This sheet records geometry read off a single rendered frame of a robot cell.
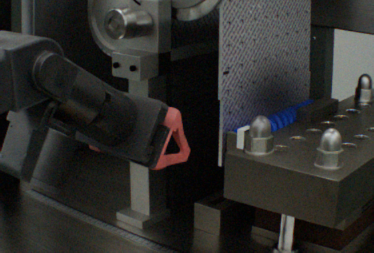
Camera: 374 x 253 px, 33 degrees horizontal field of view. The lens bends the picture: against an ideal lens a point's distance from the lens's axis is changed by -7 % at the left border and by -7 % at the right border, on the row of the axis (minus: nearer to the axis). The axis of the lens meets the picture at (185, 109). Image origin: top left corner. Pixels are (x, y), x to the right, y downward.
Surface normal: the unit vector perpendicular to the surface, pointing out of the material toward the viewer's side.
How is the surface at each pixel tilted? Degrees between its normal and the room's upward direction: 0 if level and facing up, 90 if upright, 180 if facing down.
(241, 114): 90
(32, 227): 0
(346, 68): 90
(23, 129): 62
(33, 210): 0
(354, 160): 0
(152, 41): 90
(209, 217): 90
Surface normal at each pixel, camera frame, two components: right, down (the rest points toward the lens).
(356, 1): -0.63, 0.20
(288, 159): 0.01, -0.96
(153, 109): -0.53, -0.35
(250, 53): 0.77, 0.18
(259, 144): -0.16, 0.26
